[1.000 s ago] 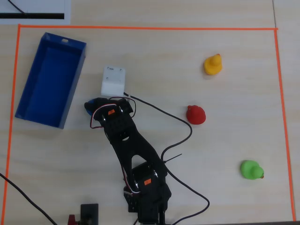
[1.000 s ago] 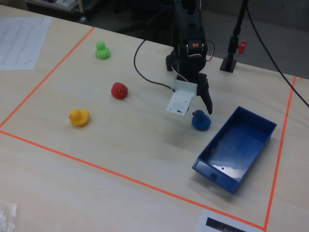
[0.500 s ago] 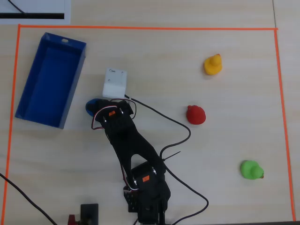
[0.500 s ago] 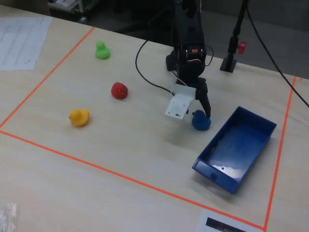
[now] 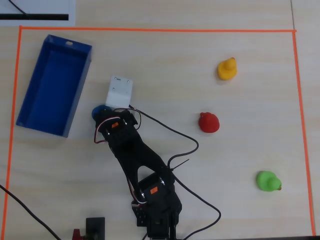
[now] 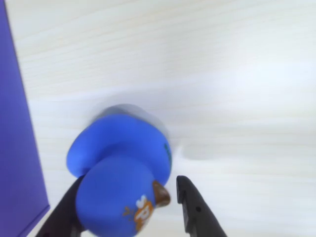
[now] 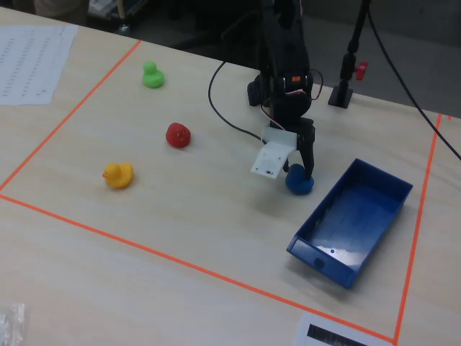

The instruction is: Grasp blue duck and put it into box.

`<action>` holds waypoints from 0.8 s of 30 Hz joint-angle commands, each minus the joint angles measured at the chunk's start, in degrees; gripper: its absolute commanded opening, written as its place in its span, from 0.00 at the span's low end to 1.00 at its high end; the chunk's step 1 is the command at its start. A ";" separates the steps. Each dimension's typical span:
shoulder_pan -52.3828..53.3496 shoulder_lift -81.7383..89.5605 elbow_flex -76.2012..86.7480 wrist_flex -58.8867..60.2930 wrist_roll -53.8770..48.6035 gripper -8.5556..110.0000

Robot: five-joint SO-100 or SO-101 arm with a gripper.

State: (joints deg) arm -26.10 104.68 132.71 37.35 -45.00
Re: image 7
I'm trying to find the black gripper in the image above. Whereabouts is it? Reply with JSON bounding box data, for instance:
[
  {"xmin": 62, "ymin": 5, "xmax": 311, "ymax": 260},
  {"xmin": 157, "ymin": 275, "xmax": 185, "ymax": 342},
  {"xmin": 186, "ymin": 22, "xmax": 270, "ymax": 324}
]
[{"xmin": 269, "ymin": 97, "xmax": 318, "ymax": 179}]

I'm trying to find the blue rubber duck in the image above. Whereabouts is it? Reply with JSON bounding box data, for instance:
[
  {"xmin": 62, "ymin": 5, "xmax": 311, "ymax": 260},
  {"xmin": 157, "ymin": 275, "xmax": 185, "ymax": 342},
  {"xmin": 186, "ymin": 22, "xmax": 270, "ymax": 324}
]
[{"xmin": 285, "ymin": 164, "xmax": 315, "ymax": 196}]

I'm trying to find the blue plastic box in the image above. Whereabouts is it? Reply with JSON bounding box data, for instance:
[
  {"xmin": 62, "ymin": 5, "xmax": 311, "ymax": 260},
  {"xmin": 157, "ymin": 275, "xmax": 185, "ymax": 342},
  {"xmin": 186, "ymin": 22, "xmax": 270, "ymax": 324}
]
[{"xmin": 286, "ymin": 157, "xmax": 414, "ymax": 290}]

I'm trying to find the red rubber duck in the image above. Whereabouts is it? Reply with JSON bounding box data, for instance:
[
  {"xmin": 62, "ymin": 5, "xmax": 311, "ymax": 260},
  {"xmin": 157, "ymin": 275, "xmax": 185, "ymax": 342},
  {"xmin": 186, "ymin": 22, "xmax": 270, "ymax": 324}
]
[{"xmin": 165, "ymin": 122, "xmax": 192, "ymax": 149}]

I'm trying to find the green rubber duck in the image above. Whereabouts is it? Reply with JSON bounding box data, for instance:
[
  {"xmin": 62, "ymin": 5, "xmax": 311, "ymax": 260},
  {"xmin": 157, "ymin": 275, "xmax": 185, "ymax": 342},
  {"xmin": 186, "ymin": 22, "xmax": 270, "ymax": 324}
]
[{"xmin": 142, "ymin": 61, "xmax": 166, "ymax": 89}]

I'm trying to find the yellow rubber duck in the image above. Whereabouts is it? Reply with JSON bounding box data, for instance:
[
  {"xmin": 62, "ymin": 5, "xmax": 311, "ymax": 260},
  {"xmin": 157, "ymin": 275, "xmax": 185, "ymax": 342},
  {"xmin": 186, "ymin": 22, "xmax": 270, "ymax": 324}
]
[{"xmin": 102, "ymin": 161, "xmax": 135, "ymax": 190}]

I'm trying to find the orange tape strip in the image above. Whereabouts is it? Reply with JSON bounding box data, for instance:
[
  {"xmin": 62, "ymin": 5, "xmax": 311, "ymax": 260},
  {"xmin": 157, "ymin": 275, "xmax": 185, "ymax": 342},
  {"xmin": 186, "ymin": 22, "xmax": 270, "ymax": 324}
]
[
  {"xmin": 0, "ymin": 193, "xmax": 397, "ymax": 343},
  {"xmin": 393, "ymin": 113, "xmax": 443, "ymax": 343},
  {"xmin": 0, "ymin": 40, "xmax": 143, "ymax": 192}
]

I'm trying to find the white paper with black bar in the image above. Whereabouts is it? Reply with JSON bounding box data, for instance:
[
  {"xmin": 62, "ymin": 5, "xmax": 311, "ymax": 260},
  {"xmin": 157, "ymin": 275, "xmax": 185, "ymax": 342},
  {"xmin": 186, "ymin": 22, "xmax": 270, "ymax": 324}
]
[{"xmin": 293, "ymin": 311, "xmax": 393, "ymax": 346}]

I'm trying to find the printed white paper sheet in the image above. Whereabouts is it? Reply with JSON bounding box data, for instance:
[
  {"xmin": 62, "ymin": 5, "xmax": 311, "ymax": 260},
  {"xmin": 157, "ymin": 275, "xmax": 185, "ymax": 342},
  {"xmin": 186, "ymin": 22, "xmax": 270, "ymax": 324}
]
[{"xmin": 0, "ymin": 25, "xmax": 79, "ymax": 106}]

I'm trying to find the clear plastic bag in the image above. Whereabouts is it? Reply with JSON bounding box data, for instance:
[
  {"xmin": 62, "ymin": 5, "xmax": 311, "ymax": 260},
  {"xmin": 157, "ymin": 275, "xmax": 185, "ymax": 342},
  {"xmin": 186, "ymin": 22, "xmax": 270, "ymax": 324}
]
[{"xmin": 0, "ymin": 301, "xmax": 27, "ymax": 346}]

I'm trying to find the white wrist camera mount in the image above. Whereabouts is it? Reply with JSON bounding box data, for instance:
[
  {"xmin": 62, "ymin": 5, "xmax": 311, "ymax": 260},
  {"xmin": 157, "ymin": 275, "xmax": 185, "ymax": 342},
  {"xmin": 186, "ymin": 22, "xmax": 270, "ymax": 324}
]
[{"xmin": 250, "ymin": 126, "xmax": 298, "ymax": 179}]

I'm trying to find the thin servo wire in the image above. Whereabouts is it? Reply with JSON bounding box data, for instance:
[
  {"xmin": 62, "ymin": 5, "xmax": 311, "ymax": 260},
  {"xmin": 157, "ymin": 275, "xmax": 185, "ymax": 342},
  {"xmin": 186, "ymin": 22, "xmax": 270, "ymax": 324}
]
[{"xmin": 310, "ymin": 69, "xmax": 324, "ymax": 102}]

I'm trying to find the black stand base plate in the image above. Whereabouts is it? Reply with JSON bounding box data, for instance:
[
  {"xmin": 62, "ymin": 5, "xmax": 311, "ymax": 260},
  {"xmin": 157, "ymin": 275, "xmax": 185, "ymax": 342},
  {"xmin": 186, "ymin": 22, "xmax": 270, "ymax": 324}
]
[{"xmin": 327, "ymin": 84, "xmax": 354, "ymax": 110}]

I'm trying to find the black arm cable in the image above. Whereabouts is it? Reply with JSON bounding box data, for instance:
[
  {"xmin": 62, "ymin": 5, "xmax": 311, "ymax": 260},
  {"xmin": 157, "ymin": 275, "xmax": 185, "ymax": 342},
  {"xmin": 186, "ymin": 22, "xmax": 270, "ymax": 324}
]
[{"xmin": 207, "ymin": 60, "xmax": 264, "ymax": 141}]

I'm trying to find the black camera stand pole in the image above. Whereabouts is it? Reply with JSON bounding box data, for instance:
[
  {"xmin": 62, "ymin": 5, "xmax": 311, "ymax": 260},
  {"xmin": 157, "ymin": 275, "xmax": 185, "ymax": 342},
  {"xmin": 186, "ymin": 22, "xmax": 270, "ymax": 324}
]
[{"xmin": 339, "ymin": 0, "xmax": 372, "ymax": 89}]

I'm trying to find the black stand cable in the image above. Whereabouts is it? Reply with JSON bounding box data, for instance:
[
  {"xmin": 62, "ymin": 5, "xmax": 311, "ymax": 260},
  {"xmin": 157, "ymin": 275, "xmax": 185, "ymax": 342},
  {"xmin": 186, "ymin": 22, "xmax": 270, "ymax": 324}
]
[{"xmin": 366, "ymin": 5, "xmax": 461, "ymax": 161}]

